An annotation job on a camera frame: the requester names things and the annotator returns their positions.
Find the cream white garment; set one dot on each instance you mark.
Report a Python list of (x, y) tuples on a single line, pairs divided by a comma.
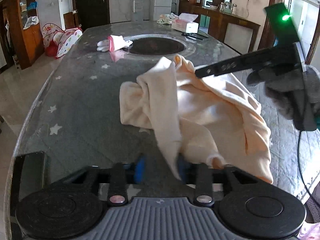
[(214, 120)]

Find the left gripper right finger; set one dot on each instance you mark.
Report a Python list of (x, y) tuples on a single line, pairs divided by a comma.
[(199, 175)]

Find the floral plastic bag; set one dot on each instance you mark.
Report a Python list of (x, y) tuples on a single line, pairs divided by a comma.
[(167, 19)]

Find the right gloved hand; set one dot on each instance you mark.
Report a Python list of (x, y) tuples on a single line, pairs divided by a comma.
[(278, 89)]

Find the wooden console table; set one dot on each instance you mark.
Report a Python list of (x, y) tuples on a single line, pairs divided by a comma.
[(219, 22)]

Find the polka dot play tent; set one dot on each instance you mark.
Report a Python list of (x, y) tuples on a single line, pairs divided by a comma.
[(58, 42)]

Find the tissue box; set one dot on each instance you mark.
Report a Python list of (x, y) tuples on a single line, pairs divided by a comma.
[(185, 23)]

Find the water dispenser with bottle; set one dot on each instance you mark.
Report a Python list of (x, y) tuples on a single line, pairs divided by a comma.
[(137, 12)]

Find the dark wooden door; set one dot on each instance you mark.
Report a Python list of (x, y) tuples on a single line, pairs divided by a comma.
[(92, 13)]

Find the wooden shelf cabinet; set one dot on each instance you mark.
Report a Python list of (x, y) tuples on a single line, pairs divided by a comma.
[(27, 41)]

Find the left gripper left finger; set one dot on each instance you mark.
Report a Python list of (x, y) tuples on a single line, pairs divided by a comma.
[(121, 175)]

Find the round black induction cooktop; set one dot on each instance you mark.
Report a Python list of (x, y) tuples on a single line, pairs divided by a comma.
[(155, 46)]

